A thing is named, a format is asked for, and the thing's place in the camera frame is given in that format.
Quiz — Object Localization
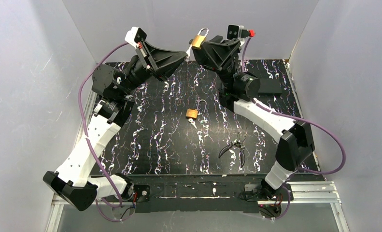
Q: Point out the small brass padlock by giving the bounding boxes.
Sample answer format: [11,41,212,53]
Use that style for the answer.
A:
[190,28,209,49]

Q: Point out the large brass padlock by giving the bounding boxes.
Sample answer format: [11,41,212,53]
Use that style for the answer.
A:
[185,100,208,119]

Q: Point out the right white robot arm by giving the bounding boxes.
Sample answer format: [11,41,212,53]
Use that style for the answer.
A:
[190,35,315,194]

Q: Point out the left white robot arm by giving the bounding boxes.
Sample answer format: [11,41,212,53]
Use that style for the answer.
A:
[43,41,188,211]

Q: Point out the black flat box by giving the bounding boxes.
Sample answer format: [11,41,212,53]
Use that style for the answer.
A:
[258,78,282,96]

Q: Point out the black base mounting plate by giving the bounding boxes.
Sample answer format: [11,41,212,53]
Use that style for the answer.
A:
[128,174,294,213]

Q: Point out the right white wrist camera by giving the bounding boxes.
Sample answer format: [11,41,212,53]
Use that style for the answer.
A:
[226,24,244,40]

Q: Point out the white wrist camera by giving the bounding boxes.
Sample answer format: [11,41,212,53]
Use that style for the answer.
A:
[125,27,147,47]
[226,24,244,40]

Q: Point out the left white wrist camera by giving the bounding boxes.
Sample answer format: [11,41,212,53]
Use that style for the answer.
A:
[125,27,147,47]

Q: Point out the black handled pruning shears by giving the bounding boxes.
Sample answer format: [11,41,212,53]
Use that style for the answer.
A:
[218,133,246,169]

